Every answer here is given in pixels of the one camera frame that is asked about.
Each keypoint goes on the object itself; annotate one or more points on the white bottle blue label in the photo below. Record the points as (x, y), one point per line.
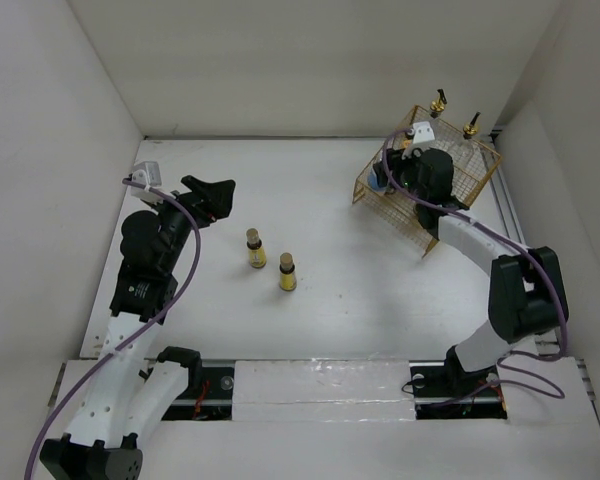
(377, 179)

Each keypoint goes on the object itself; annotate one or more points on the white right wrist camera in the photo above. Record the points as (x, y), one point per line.
(420, 135)

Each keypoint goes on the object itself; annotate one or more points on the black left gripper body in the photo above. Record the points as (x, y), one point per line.
(178, 224)

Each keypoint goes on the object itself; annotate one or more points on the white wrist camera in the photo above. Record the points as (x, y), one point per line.
(420, 135)
(144, 178)

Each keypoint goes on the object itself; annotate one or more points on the black mounting rail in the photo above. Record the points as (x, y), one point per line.
(331, 391)

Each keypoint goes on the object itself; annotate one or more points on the small brown bottle yellow label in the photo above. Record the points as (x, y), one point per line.
(257, 256)

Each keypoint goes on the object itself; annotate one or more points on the short glass cruet gold spout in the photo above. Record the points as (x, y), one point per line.
(438, 105)

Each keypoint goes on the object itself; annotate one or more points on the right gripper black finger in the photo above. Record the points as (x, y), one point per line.
(382, 165)
(393, 156)

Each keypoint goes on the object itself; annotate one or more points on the tall glass cruet gold spout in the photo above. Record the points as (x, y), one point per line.
(469, 135)

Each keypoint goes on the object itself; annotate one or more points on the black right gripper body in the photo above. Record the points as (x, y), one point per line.
(407, 176)

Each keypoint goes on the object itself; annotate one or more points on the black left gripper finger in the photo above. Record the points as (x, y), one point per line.
(196, 187)
(220, 198)

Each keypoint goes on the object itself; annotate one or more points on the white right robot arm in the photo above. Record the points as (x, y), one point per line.
(526, 295)

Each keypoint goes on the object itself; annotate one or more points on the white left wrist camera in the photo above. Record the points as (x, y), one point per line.
(144, 178)

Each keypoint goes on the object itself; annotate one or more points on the gold wire basket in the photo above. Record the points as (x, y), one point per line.
(400, 208)

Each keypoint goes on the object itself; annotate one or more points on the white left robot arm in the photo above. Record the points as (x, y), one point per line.
(125, 398)

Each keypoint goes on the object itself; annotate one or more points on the small brown bottle cork cap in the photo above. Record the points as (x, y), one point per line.
(287, 279)

